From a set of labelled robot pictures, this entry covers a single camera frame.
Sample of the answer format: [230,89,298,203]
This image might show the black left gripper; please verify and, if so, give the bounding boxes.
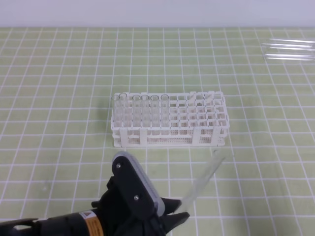
[91,176,190,236]

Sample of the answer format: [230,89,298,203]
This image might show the clear glass test tube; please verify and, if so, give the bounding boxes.
[175,148,225,213]

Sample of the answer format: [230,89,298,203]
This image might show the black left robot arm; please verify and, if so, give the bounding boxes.
[0,177,190,236]

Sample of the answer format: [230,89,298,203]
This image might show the white plastic test tube rack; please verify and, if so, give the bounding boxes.
[111,91,230,148]

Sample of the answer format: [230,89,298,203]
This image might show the clear tube far left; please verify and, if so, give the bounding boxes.
[111,94,122,127]

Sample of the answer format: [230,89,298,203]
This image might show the green checkered tablecloth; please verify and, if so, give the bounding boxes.
[0,28,315,236]

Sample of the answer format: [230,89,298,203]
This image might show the clear tube lying bottom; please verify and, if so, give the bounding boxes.
[264,54,315,61]

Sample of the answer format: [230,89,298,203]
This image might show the clear tube lying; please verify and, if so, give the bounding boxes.
[269,38,315,44]
[262,43,315,51]
[264,54,315,61]

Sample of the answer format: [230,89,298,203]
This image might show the clear tube lying middle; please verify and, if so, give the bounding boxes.
[262,43,315,51]

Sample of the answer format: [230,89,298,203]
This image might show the clear tube lying top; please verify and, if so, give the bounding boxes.
[269,38,315,44]

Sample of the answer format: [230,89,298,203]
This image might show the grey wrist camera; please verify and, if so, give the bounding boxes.
[112,151,165,220]

